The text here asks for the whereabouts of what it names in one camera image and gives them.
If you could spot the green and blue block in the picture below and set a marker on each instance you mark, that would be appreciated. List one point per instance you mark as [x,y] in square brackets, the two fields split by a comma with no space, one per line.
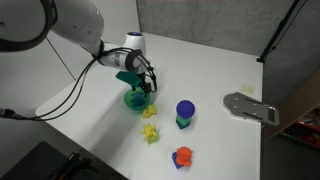
[182,123]

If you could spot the blue triangular block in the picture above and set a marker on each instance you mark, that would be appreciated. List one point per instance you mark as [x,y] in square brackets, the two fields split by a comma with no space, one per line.
[174,156]

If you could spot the yellow spiky toy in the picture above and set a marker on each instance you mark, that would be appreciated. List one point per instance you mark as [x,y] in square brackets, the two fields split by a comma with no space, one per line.
[149,130]

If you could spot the grey metal mounting plate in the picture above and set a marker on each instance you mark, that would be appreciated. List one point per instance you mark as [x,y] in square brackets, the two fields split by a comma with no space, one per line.
[243,106]

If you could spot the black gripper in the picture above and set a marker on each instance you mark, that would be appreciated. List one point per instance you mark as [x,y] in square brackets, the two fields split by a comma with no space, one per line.
[148,83]

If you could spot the black case with clamp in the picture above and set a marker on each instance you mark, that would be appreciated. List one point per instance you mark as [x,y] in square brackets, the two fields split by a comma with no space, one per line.
[44,162]

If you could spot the green wrist camera box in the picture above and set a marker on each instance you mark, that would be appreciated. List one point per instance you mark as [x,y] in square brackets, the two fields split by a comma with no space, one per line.
[128,77]

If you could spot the pale yellow sticky note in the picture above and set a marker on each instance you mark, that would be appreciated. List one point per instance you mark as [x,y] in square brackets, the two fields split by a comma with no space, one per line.
[247,89]

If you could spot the teal spiky toy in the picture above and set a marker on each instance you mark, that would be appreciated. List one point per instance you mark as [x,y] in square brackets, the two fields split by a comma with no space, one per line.
[138,96]

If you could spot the green translucent plastic bowl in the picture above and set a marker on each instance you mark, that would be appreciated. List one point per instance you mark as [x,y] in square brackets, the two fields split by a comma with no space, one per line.
[128,98]

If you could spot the wooden shelf unit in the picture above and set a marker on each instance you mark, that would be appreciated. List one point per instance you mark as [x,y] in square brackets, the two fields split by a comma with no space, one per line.
[303,100]

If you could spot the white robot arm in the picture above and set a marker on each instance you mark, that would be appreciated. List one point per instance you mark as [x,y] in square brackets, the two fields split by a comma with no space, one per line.
[26,23]

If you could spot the black tripod pole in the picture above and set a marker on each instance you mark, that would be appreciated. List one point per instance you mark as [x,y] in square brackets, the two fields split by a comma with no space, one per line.
[282,24]

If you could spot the purple spiky ball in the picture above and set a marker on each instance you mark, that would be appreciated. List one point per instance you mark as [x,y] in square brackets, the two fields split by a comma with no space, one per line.
[185,109]

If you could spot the orange round toy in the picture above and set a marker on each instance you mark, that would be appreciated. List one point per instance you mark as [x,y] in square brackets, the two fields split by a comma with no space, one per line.
[184,155]

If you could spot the light green cube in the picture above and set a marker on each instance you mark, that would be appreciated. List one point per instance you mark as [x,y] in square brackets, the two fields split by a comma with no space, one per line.
[153,139]

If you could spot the yellow duck toy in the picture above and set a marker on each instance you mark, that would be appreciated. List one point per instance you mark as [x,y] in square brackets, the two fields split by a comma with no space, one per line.
[149,111]

